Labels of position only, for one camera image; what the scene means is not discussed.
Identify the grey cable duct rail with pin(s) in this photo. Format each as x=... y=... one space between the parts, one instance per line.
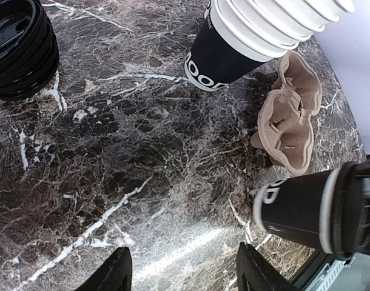
x=328 y=274

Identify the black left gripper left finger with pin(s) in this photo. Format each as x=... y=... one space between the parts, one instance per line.
x=114 y=274

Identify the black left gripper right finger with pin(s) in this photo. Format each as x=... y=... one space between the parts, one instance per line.
x=254 y=272

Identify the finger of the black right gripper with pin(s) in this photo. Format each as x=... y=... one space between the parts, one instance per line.
x=361 y=170

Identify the stack of black lids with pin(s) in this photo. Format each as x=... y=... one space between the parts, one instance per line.
x=29 y=53

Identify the stack of black paper cups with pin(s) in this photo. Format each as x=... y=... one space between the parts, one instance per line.
x=239 y=36

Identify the brown pulp cup carrier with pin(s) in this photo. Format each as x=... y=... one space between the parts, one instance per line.
x=284 y=128

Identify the black paper coffee cup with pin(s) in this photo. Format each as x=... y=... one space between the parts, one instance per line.
x=298 y=209

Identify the black plastic cup lid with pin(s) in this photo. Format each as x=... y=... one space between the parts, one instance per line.
x=350 y=213

